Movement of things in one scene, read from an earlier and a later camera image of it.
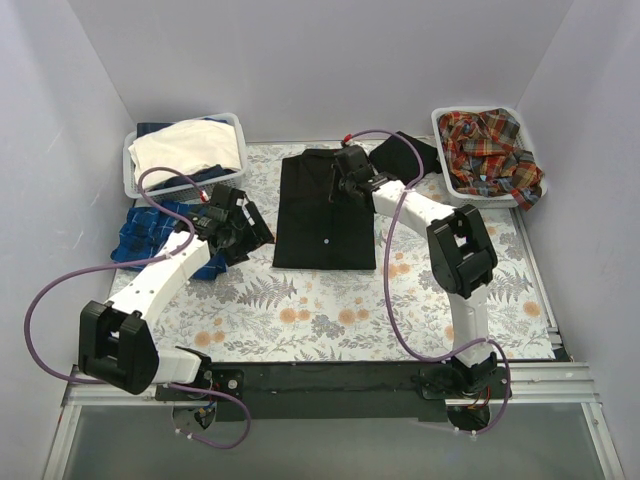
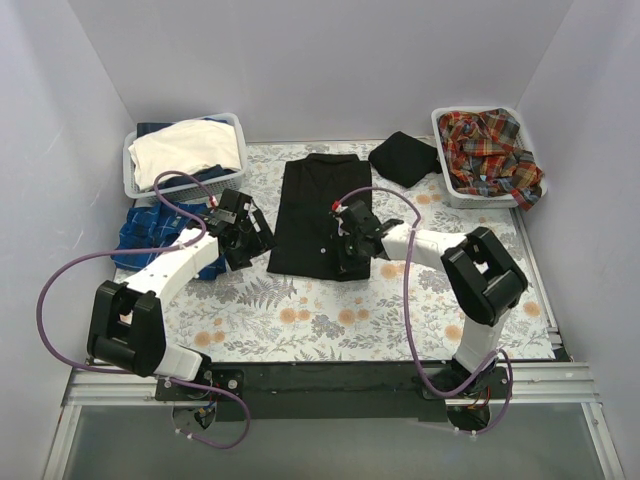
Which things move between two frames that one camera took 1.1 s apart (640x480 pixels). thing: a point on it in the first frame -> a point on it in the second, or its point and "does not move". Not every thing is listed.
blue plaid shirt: (138, 235) does not move
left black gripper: (245, 230) does not move
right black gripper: (345, 181) -> (347, 248)
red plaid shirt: (482, 157) does not move
